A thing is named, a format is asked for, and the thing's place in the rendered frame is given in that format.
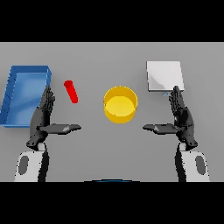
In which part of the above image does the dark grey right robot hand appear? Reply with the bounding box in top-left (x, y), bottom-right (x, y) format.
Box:
top-left (142, 85), bottom-right (199, 151)

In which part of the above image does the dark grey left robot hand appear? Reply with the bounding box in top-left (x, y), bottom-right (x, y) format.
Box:
top-left (25, 85), bottom-right (82, 151)

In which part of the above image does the red beaker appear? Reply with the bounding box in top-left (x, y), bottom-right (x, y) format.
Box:
top-left (63, 80), bottom-right (80, 104)

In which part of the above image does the pale square measuring scale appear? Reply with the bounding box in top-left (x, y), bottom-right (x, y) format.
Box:
top-left (146, 60), bottom-right (186, 96)

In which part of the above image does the yellow bowl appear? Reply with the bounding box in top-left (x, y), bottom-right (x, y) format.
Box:
top-left (103, 86), bottom-right (139, 124)

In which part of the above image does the blue tray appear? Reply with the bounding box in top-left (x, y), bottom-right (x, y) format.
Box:
top-left (0, 65), bottom-right (53, 129)

